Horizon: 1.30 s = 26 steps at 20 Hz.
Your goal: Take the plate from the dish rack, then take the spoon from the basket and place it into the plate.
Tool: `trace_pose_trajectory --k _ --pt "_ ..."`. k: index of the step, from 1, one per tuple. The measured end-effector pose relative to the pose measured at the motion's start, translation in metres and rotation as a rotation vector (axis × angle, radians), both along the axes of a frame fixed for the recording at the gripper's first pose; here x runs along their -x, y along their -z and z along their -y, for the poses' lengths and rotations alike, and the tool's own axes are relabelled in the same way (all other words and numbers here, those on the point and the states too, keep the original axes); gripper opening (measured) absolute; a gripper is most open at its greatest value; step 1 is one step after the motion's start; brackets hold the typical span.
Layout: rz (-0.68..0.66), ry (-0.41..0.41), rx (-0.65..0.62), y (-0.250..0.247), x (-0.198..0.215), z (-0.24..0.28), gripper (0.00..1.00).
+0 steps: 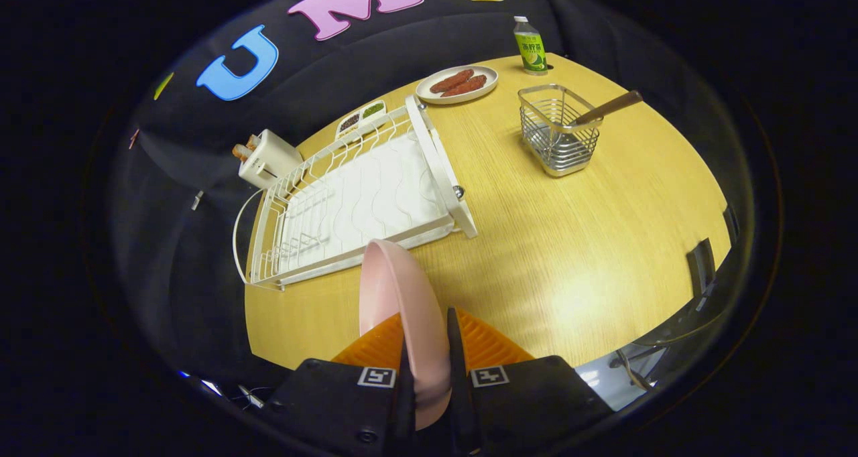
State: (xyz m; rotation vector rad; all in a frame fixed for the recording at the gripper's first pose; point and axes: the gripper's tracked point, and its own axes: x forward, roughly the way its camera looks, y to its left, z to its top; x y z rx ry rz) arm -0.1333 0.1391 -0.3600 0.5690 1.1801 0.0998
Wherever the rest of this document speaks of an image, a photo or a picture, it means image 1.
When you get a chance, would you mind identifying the white toaster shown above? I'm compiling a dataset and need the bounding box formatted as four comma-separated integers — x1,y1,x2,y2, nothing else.
238,129,304,190

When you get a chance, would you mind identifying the metal wire basket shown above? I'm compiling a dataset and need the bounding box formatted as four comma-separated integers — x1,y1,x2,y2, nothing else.
517,84,602,178

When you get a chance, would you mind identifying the metal spoon with wooden handle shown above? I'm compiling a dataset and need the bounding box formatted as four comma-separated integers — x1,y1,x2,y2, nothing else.
570,90,644,128

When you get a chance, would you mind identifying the green label drink bottle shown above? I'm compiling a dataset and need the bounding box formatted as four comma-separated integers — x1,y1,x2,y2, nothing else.
513,16,548,76

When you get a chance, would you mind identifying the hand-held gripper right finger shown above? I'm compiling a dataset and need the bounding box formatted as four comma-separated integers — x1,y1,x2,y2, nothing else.
444,306,614,456

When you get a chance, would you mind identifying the white divided condiment dish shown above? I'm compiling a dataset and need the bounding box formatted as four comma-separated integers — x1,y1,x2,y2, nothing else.
334,99,387,141

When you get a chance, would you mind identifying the brown sausage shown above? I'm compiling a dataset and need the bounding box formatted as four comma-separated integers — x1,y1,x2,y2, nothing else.
440,75,487,98
430,69,475,94

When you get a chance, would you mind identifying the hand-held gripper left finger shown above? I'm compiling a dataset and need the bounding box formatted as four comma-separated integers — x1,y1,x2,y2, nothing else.
265,313,416,457

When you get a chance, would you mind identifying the black backdrop cloth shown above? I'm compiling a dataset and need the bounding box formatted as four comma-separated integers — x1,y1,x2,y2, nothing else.
111,0,751,377

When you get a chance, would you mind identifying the white oval plate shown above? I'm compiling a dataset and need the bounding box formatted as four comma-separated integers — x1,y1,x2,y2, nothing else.
415,65,499,105

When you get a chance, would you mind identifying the white wire dish rack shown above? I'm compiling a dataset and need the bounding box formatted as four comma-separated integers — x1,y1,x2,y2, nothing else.
233,94,479,291

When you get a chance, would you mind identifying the pink plate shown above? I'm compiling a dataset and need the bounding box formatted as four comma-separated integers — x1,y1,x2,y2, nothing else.
359,239,453,431

